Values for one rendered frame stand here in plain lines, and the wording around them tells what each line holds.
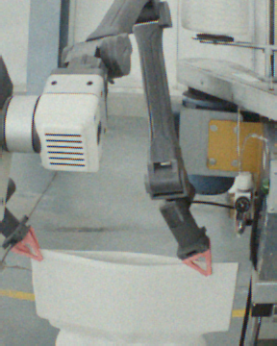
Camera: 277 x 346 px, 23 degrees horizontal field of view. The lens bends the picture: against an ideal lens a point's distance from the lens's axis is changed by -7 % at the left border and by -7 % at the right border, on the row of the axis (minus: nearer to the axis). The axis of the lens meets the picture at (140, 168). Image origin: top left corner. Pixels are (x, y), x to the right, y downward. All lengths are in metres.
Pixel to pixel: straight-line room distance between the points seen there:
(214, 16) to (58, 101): 0.60
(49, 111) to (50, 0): 5.19
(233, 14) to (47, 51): 4.79
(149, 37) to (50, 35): 4.71
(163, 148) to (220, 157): 0.26
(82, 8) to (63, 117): 5.60
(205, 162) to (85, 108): 0.77
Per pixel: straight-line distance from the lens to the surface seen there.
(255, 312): 1.47
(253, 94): 1.51
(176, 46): 6.50
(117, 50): 1.16
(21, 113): 1.03
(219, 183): 1.77
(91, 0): 6.55
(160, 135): 1.48
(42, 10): 6.19
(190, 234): 1.52
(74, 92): 1.02
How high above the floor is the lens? 1.73
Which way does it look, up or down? 19 degrees down
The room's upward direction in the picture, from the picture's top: 2 degrees clockwise
